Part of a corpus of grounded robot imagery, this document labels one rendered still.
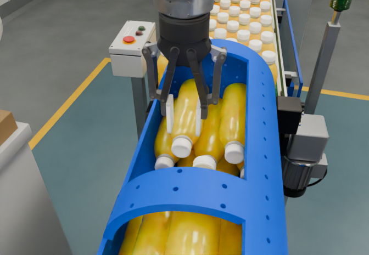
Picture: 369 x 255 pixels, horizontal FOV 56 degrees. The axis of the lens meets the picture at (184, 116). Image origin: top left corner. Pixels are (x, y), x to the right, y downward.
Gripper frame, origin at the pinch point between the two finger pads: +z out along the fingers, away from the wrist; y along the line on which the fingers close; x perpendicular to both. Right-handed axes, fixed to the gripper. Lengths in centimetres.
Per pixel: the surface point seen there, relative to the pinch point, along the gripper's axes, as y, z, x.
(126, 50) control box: -23.9, 10.4, 40.7
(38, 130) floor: -120, 120, 114
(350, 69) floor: 111, 120, 231
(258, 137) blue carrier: 13.2, -0.6, -4.3
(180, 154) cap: -0.7, 9.5, -0.3
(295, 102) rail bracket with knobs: 26.7, 19.8, 35.1
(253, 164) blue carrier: 12.3, -1.2, -11.1
